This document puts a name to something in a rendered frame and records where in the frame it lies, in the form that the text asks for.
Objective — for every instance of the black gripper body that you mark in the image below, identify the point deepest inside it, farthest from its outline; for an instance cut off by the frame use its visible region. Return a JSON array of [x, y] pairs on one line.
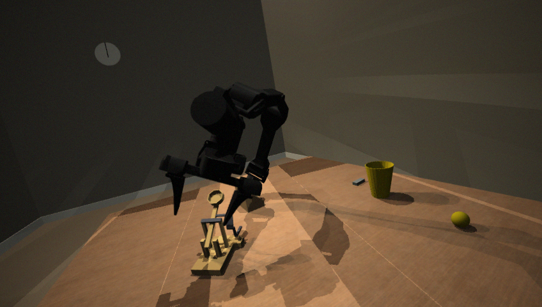
[[178, 167]]

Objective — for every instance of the tan wooden toy catapult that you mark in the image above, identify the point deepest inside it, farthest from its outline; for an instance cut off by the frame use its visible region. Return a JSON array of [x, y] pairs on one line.
[[216, 250]]

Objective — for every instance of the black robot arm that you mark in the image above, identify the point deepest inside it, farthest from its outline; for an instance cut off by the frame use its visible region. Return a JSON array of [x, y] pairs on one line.
[[218, 112]]

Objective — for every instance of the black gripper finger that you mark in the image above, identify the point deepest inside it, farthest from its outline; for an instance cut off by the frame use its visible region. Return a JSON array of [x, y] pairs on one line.
[[177, 183], [237, 199]]

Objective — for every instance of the yellow ball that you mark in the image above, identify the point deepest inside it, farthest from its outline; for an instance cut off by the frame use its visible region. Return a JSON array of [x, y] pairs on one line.
[[460, 219]]

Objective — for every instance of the olive yellow cup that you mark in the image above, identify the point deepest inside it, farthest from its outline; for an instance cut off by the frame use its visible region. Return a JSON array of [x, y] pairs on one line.
[[380, 177]]

